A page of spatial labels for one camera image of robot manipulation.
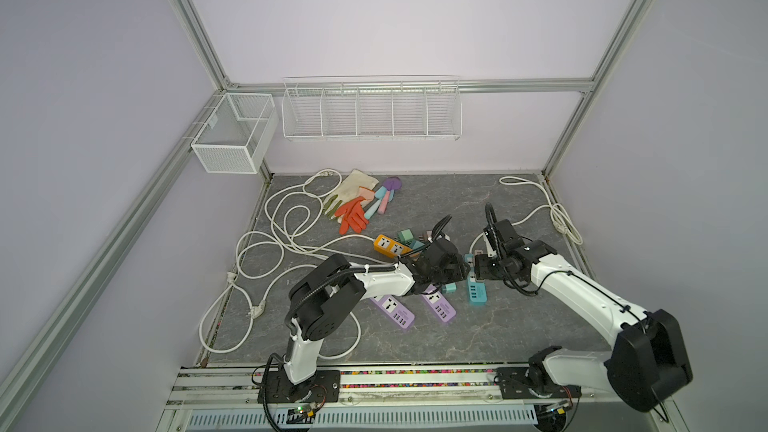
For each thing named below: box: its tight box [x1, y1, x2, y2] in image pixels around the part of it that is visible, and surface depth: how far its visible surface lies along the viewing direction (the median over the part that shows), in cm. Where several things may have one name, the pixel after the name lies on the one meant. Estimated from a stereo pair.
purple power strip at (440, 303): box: [422, 284, 457, 323], surface depth 86 cm
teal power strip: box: [467, 277, 488, 305], surface depth 88 cm
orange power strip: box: [373, 234, 413, 258], surface depth 99 cm
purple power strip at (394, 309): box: [370, 295, 415, 329], surface depth 85 cm
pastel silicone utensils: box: [364, 176, 403, 220], surface depth 114 cm
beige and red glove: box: [323, 169, 379, 235], surface depth 112 cm
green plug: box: [397, 228, 414, 243], surface depth 101 cm
